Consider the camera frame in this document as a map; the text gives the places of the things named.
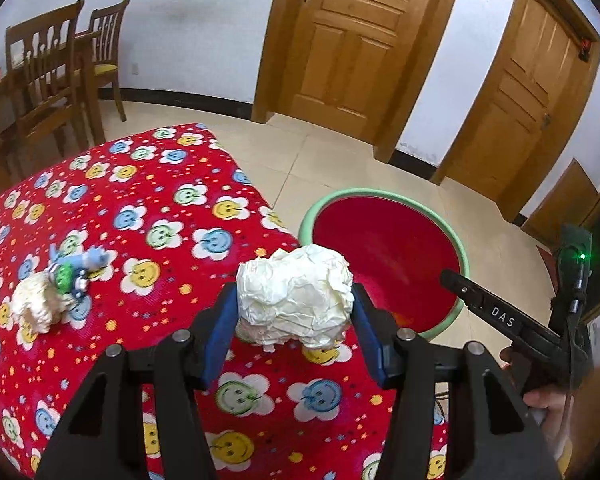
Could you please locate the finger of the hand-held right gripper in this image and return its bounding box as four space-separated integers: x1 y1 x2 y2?
440 269 532 343

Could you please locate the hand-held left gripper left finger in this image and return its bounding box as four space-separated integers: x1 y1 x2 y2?
35 282 238 480

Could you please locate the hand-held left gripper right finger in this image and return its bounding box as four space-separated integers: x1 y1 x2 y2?
350 282 563 480

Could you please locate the large paper ball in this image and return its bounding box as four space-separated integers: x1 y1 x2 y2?
235 244 356 352

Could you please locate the red basin with green rim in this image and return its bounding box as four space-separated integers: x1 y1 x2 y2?
298 188 471 343

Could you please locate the person's right hand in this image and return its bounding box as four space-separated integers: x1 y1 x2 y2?
499 347 574 466

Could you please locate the small wooden cabinet door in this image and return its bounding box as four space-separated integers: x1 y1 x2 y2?
521 158 600 247

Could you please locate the blue and green toy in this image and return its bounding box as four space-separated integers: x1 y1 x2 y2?
47 245 117 307

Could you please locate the red smiley flower blanket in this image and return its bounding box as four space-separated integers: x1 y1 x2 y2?
0 122 451 480

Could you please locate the small crumpled paper ball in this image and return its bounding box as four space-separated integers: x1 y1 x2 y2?
11 272 76 334

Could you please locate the wooden door with latch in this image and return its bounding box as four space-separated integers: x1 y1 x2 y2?
431 0 600 224

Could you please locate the wooden panel door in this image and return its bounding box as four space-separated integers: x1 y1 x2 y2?
252 0 468 164

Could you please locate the wooden chair with yellow cushion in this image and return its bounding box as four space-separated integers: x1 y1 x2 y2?
86 0 131 123

